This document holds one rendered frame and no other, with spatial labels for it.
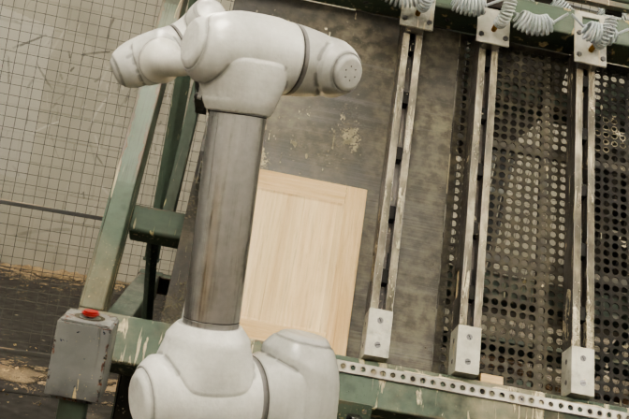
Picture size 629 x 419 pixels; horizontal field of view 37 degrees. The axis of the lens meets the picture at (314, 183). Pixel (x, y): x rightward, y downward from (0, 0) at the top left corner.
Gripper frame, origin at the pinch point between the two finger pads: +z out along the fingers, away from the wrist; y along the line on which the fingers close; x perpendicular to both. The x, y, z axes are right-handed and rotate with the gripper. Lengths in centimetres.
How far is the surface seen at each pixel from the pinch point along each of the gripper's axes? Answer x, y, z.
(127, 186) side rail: -14.6, 22.6, 10.4
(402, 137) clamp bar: 56, -9, 10
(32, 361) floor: -76, 4, 275
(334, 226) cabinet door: 41.1, 21.1, 13.8
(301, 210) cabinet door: 31.6, 18.3, 13.8
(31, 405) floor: -60, 38, 218
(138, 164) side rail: -13.2, 15.5, 10.4
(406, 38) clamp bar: 54, -41, 8
